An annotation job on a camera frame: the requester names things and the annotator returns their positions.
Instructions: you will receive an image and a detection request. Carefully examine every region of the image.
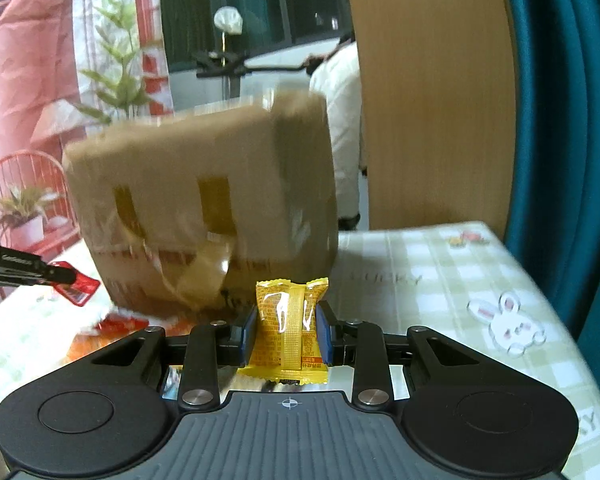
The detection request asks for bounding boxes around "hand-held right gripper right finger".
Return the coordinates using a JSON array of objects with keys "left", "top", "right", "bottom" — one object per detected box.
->
[{"left": 315, "top": 302, "right": 486, "bottom": 414}]

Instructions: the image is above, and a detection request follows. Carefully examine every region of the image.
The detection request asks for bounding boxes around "white quilted cover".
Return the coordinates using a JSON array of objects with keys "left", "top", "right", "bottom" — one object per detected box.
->
[{"left": 309, "top": 42, "right": 368, "bottom": 221}]

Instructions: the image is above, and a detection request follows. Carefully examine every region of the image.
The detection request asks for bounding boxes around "yellow snack packet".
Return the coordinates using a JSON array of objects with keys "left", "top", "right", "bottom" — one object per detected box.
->
[{"left": 237, "top": 276, "right": 329, "bottom": 386}]

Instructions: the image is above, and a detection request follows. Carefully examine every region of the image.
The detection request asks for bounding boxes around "teal curtain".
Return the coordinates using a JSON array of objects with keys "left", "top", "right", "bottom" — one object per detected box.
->
[{"left": 497, "top": 0, "right": 600, "bottom": 361}]

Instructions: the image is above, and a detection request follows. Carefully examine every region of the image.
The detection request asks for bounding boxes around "black exercise bike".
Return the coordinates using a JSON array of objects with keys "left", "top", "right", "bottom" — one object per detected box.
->
[{"left": 195, "top": 50, "right": 321, "bottom": 106}]

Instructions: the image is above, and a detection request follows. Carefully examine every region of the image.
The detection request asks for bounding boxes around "cardboard box with plastic liner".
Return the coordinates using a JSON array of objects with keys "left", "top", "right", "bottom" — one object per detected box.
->
[{"left": 62, "top": 87, "right": 341, "bottom": 318}]

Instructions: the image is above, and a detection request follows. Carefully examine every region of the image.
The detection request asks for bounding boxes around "printed backdrop cloth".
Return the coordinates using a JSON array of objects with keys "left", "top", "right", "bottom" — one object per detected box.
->
[{"left": 0, "top": 0, "right": 173, "bottom": 306}]

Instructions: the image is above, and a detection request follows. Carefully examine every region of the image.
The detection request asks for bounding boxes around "dark window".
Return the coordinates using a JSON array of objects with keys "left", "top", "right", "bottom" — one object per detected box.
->
[{"left": 157, "top": 0, "right": 353, "bottom": 73}]

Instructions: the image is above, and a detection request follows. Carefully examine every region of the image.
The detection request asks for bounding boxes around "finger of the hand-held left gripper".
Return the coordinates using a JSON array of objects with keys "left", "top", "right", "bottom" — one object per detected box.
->
[{"left": 39, "top": 261, "right": 79, "bottom": 286}]

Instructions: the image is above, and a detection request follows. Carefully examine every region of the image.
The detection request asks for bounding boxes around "white plastic bag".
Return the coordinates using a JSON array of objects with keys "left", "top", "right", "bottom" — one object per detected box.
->
[{"left": 214, "top": 6, "right": 243, "bottom": 36}]

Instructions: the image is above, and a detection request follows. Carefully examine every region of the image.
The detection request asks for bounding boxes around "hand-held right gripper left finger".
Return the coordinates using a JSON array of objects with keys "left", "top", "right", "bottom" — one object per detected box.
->
[{"left": 87, "top": 306, "right": 259, "bottom": 413}]

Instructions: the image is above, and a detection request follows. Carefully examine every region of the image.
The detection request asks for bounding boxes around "red white snack packet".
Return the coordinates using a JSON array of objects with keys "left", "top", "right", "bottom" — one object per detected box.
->
[{"left": 80, "top": 310, "right": 153, "bottom": 337}]

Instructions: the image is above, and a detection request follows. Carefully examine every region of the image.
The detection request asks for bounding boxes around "checked cartoon tablecloth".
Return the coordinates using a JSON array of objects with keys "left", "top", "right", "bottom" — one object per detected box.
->
[{"left": 0, "top": 220, "right": 600, "bottom": 480}]

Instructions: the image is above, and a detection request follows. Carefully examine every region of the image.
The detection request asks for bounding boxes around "wooden panel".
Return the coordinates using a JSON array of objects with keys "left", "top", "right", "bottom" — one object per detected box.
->
[{"left": 340, "top": 0, "right": 518, "bottom": 241}]

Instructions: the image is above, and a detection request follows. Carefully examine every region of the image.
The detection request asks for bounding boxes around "orange snack packet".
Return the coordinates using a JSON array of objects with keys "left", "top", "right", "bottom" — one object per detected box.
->
[{"left": 65, "top": 332, "right": 131, "bottom": 367}]

